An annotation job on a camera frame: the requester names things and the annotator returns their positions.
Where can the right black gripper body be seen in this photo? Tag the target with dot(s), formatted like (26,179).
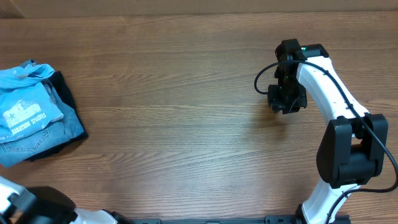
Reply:
(286,101)

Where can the light blue printed t-shirt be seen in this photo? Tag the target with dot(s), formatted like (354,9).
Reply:
(26,106)

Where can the folded blue denim jeans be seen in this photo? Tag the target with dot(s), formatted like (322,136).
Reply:
(54,134)

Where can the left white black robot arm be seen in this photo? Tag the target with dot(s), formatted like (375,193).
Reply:
(47,205)

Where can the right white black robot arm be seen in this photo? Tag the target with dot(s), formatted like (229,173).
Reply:
(352,150)

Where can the folded black garment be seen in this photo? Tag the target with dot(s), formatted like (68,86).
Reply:
(58,81)

